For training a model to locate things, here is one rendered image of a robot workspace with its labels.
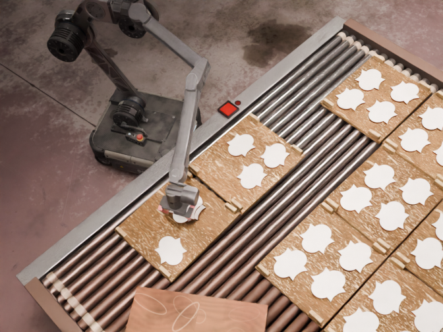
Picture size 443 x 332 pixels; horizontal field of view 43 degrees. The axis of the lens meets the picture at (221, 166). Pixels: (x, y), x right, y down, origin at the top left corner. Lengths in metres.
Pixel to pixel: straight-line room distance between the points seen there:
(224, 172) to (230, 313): 0.69
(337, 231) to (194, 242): 0.59
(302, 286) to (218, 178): 0.61
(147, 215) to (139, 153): 1.09
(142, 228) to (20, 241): 1.39
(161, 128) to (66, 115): 0.84
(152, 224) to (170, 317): 0.46
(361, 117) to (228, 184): 0.71
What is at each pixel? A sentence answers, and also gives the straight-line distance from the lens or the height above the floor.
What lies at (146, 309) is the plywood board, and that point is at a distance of 2.20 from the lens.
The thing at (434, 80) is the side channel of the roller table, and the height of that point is 0.93.
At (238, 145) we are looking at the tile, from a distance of 2.61.
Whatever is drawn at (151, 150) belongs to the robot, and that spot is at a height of 0.24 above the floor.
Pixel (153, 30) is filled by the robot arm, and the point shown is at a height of 1.44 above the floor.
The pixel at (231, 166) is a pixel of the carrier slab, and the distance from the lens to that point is 2.56.
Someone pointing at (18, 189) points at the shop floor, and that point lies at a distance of 3.91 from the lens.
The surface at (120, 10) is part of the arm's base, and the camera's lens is 2.50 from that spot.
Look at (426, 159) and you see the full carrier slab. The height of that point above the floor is 0.94.
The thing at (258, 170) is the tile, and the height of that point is 0.95.
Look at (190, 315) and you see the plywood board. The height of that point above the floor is 1.04.
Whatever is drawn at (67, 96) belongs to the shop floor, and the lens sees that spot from 4.26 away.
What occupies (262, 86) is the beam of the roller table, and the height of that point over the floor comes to 0.92.
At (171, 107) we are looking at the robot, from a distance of 3.70.
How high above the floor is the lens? 3.08
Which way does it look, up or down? 57 degrees down
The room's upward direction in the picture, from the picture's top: 6 degrees counter-clockwise
